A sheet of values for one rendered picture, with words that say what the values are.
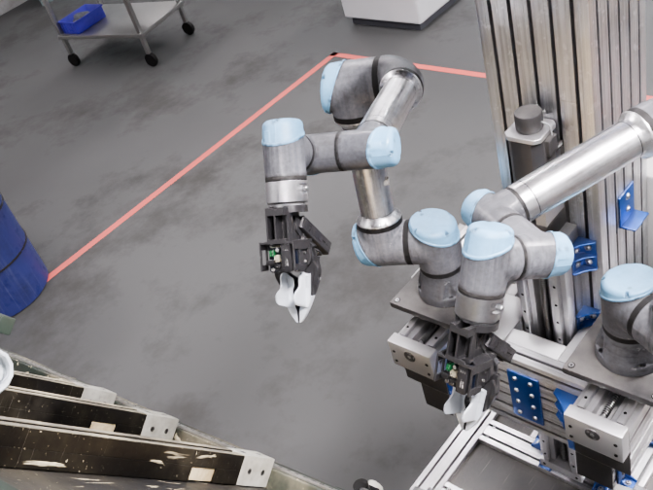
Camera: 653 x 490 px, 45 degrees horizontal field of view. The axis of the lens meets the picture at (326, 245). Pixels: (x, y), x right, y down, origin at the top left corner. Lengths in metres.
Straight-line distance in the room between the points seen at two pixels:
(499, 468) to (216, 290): 1.89
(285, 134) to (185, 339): 2.57
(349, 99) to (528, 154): 0.42
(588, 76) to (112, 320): 3.05
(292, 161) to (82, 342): 2.91
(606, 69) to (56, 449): 1.28
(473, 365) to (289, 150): 0.48
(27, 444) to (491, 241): 0.84
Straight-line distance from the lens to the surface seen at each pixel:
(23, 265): 4.58
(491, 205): 1.40
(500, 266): 1.26
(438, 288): 2.04
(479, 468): 2.76
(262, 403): 3.44
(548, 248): 1.32
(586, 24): 1.63
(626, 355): 1.84
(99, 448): 1.58
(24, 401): 1.87
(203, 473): 1.83
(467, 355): 1.31
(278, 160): 1.40
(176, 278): 4.27
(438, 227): 1.96
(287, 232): 1.40
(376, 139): 1.45
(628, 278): 1.76
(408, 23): 6.02
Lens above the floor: 2.47
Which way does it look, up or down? 37 degrees down
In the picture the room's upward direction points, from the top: 18 degrees counter-clockwise
